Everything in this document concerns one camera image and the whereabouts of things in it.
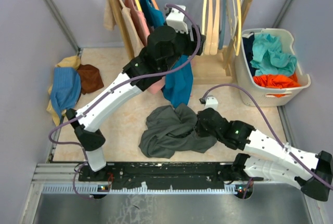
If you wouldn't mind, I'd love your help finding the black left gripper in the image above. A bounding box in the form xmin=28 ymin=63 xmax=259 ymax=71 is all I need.
xmin=162 ymin=23 xmax=205 ymax=73

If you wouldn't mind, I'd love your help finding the dark grey t-shirt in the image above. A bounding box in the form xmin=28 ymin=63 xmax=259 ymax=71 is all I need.
xmin=139 ymin=103 xmax=217 ymax=159

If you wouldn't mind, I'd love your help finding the cream wooden hanger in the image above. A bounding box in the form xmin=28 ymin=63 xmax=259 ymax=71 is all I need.
xmin=204 ymin=0 xmax=213 ymax=55
xmin=202 ymin=0 xmax=209 ymax=55
xmin=210 ymin=0 xmax=220 ymax=55

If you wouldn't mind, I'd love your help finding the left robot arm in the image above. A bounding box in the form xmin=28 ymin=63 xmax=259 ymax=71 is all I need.
xmin=66 ymin=24 xmax=202 ymax=181

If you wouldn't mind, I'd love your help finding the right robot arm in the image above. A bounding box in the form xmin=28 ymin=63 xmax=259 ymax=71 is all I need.
xmin=196 ymin=108 xmax=332 ymax=202

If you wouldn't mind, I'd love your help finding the teal blue hanging t-shirt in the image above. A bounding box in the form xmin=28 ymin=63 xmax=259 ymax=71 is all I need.
xmin=139 ymin=0 xmax=194 ymax=108

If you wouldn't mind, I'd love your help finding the pink hanging t-shirt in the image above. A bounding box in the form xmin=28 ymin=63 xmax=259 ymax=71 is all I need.
xmin=124 ymin=0 xmax=167 ymax=95

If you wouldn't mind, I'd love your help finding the yellow cream hanger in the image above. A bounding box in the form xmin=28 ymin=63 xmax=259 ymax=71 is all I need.
xmin=233 ymin=0 xmax=241 ymax=56

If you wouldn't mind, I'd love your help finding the beige hanging t-shirt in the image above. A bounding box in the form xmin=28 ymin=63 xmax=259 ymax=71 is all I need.
xmin=104 ymin=0 xmax=144 ymax=59

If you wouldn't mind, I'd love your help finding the wooden clothes rack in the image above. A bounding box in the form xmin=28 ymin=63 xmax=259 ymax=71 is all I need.
xmin=110 ymin=0 xmax=253 ymax=85

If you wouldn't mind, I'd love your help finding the navy garment in basket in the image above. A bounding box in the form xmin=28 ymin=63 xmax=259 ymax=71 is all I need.
xmin=242 ymin=32 xmax=257 ymax=77

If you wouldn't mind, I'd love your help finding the turquoise garment in basket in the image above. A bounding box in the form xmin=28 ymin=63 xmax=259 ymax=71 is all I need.
xmin=250 ymin=33 xmax=297 ymax=77

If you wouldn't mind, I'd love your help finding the orange garment in basket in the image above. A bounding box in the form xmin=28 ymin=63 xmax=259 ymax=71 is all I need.
xmin=253 ymin=73 xmax=301 ymax=89

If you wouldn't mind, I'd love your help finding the brown folded cloth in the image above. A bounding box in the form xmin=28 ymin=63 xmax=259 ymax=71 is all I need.
xmin=77 ymin=64 xmax=104 ymax=95

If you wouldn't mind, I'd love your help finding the yellow cloth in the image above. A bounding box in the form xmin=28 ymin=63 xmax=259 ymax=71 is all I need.
xmin=46 ymin=56 xmax=81 ymax=126

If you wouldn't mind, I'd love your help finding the blue folded cloth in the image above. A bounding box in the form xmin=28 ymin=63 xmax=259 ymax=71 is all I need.
xmin=50 ymin=67 xmax=81 ymax=118

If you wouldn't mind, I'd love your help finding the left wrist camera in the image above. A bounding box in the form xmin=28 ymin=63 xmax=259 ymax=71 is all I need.
xmin=166 ymin=8 xmax=188 ymax=34

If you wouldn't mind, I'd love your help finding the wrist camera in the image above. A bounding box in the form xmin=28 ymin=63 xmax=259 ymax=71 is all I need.
xmin=199 ymin=95 xmax=219 ymax=110
xmin=166 ymin=8 xmax=188 ymax=34

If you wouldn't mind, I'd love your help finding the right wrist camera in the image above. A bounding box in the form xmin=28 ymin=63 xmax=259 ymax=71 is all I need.
xmin=199 ymin=95 xmax=219 ymax=110

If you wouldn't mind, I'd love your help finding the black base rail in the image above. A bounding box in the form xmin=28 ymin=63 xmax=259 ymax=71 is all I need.
xmin=78 ymin=160 xmax=263 ymax=191

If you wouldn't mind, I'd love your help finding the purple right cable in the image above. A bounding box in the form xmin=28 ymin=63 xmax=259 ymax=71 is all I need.
xmin=202 ymin=83 xmax=333 ymax=191

